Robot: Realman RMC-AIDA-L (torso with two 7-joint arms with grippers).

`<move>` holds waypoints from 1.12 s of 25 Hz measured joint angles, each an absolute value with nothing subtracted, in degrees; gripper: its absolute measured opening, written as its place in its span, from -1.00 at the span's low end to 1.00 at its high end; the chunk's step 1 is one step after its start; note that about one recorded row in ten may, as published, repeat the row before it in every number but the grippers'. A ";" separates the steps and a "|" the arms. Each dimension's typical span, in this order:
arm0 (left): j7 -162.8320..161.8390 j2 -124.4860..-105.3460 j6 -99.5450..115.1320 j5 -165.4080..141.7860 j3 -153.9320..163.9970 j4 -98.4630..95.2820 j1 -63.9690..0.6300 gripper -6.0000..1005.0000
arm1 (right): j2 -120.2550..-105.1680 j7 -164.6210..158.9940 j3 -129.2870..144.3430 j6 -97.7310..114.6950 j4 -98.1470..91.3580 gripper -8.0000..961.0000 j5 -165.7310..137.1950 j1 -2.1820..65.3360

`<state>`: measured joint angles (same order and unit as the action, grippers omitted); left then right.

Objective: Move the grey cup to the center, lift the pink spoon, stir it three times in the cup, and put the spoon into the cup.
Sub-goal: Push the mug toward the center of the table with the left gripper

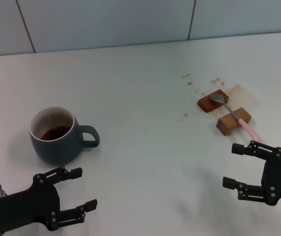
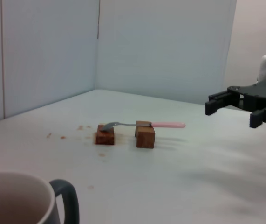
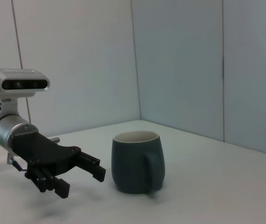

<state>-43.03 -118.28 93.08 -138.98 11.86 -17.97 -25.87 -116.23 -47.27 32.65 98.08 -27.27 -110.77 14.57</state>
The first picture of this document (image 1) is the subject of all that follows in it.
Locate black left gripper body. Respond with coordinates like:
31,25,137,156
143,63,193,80
0,173,62,234

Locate pink handled metal spoon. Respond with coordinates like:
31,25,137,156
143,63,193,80
209,94,263,143

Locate grey ceramic mug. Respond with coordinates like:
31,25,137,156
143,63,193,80
29,106,100,166

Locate light brown wooden block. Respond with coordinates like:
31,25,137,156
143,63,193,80
216,107,252,136

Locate dark stained wooden block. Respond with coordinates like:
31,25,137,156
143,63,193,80
197,88,230,113

